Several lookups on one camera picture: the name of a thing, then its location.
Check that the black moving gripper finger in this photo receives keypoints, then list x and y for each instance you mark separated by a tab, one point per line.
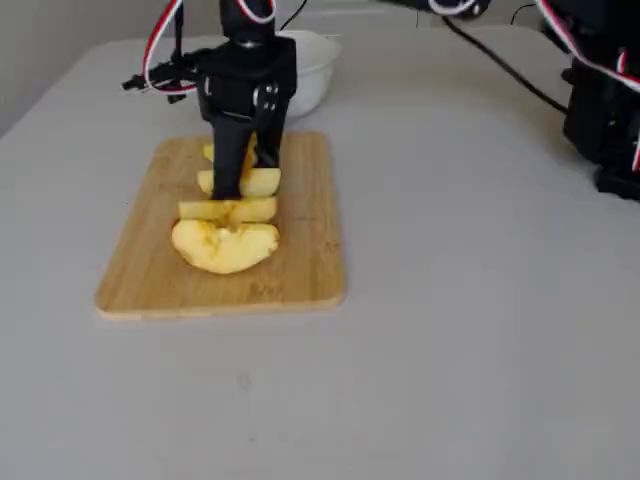
270	135

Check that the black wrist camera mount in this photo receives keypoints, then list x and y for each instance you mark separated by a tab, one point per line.
185	62

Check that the white bowl with butterfly print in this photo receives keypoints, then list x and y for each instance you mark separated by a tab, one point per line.
315	75

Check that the wooden cutting board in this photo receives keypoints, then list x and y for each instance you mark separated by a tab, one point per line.
300	250

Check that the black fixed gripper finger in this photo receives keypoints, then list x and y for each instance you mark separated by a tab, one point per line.
227	165

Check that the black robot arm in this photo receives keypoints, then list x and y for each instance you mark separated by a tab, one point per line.
600	110

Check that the yellow apple slice red skin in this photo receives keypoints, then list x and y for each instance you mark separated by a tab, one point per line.
260	182

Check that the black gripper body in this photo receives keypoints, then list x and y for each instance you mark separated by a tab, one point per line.
235	82

